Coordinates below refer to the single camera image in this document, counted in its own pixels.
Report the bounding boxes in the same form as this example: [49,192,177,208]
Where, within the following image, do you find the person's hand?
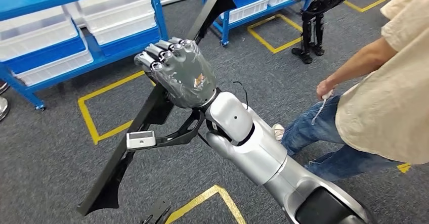
[316,79,336,102]

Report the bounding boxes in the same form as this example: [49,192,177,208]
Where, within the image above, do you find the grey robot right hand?
[134,36,218,110]

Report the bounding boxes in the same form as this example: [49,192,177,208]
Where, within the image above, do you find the white handheld controller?
[311,89,336,126]

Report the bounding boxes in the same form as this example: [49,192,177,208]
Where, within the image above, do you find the black plastic frame part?
[76,0,237,216]

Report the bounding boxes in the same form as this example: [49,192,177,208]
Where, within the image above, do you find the person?
[273,0,429,183]

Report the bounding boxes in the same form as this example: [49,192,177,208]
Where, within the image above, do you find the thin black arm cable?
[233,81,250,111]

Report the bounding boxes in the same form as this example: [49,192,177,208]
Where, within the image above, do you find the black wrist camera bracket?
[154,108,206,149]

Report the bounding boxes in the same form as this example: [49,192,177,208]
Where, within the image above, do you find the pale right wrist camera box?
[125,130,157,150]

